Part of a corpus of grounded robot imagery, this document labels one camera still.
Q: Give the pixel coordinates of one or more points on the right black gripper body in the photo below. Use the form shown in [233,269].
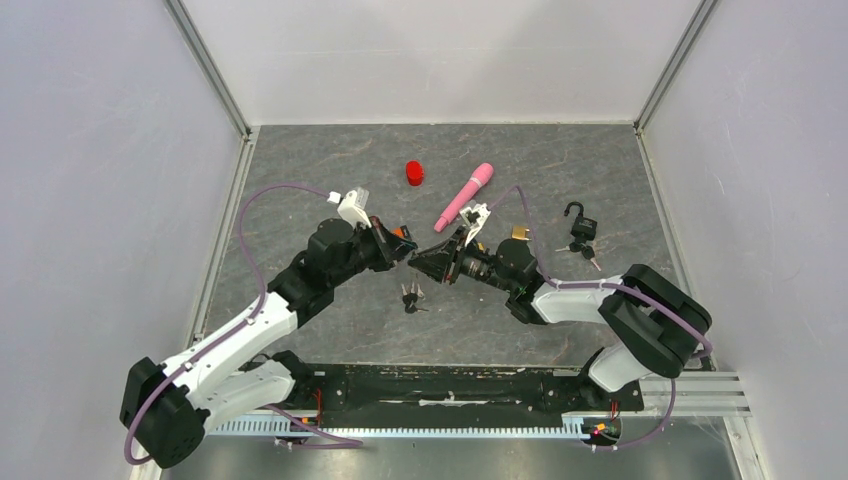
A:
[453,256]

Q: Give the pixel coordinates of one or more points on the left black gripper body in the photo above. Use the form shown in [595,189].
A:
[382,256]

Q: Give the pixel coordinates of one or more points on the black Kaijing padlock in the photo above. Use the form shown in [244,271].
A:
[584,229]

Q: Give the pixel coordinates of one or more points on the black-head key set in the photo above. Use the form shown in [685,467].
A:
[585,250]

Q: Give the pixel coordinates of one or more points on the orange black padlock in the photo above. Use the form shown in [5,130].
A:
[402,232]

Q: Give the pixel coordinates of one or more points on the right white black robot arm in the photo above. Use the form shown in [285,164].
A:
[658,327]

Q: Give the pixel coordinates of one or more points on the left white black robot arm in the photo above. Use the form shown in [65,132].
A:
[170,406]

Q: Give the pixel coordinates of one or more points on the black-head key bunch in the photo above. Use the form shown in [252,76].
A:
[411,295]

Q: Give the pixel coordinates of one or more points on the small brass padlock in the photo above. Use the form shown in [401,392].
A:
[522,233]

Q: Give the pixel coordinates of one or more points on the red plastic cap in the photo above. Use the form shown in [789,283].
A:
[415,173]

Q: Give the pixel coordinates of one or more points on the pink cylindrical wand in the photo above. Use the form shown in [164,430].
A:
[479,178]

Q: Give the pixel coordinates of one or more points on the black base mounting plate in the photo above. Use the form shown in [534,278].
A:
[345,387]

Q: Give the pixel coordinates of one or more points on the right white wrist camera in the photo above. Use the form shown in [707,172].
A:
[474,215]

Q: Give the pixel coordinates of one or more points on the white slotted cable duct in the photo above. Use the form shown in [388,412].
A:
[273,425]

